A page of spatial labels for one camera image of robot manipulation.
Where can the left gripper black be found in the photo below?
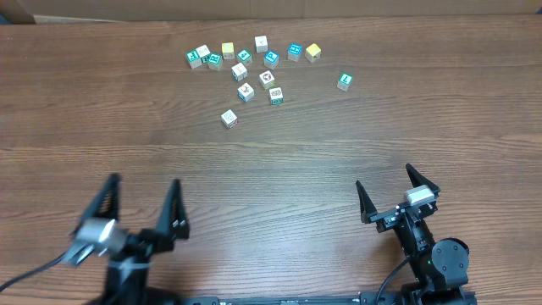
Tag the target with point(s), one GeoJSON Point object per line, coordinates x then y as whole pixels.
{"type": "Point", "coordinates": [165, 235]}

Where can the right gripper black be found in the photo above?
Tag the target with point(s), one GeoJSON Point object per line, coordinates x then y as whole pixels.
{"type": "Point", "coordinates": [387, 219]}

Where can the green L wooden block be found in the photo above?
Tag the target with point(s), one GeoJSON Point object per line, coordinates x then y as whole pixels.
{"type": "Point", "coordinates": [344, 82]}

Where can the red letter wooden block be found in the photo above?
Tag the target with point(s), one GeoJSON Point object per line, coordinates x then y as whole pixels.
{"type": "Point", "coordinates": [229, 118]}

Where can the blue edged squirrel block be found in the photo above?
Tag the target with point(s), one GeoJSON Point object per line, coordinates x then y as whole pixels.
{"type": "Point", "coordinates": [245, 92]}

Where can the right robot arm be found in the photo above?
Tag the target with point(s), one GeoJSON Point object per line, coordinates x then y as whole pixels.
{"type": "Point", "coordinates": [439, 267]}

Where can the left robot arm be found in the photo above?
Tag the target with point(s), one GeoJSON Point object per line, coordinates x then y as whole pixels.
{"type": "Point", "coordinates": [126, 281]}

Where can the green B wooden block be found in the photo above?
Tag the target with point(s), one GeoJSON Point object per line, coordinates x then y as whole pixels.
{"type": "Point", "coordinates": [276, 96]}

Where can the yellow top right block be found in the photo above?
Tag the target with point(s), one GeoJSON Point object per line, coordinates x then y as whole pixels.
{"type": "Point", "coordinates": [313, 53]}

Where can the green J wooden block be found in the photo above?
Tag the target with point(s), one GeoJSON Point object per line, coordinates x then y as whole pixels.
{"type": "Point", "coordinates": [193, 58]}

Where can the green R wooden block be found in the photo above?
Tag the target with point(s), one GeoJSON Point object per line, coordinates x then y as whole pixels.
{"type": "Point", "coordinates": [215, 61]}

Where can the yellow edged animal block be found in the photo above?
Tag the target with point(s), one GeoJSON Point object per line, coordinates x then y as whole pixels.
{"type": "Point", "coordinates": [267, 79]}

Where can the blue edged plain block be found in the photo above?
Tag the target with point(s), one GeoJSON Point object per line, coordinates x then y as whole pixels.
{"type": "Point", "coordinates": [239, 71]}

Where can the plain wood green-side block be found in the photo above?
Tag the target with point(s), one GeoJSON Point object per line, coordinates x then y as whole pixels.
{"type": "Point", "coordinates": [204, 53]}

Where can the blue top wooden block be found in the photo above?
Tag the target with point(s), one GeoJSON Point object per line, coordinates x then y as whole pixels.
{"type": "Point", "coordinates": [294, 52]}

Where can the blue P wooden block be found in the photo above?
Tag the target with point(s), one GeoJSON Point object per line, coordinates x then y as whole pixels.
{"type": "Point", "coordinates": [271, 59]}

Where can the yellow top left block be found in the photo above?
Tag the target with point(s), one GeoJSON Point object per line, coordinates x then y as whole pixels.
{"type": "Point", "coordinates": [228, 50]}

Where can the green 4 wooden block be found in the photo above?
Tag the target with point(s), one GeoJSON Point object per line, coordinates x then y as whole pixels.
{"type": "Point", "coordinates": [244, 56]}

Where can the plain white top block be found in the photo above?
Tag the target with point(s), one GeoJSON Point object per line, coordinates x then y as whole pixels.
{"type": "Point", "coordinates": [261, 44]}

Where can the cardboard backdrop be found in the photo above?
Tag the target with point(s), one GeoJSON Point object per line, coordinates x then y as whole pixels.
{"type": "Point", "coordinates": [24, 11]}

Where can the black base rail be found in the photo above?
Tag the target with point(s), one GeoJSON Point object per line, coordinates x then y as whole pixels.
{"type": "Point", "coordinates": [363, 298]}

